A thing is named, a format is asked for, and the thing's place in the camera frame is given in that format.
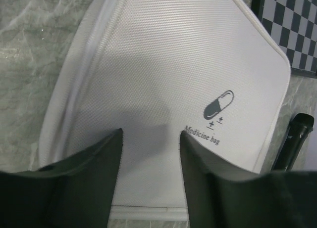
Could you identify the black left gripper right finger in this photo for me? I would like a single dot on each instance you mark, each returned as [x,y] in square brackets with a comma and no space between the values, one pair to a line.
[222,195]

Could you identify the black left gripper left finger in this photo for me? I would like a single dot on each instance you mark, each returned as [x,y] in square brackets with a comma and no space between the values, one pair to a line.
[76,192]

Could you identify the white medicine kit case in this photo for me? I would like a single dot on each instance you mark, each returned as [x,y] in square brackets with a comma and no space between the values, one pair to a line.
[155,68]

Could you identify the black marker orange cap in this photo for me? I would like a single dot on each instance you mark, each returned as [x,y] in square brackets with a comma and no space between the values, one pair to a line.
[299,129]

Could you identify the black white chessboard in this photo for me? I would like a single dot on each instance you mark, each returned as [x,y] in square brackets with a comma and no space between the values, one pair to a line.
[292,24]

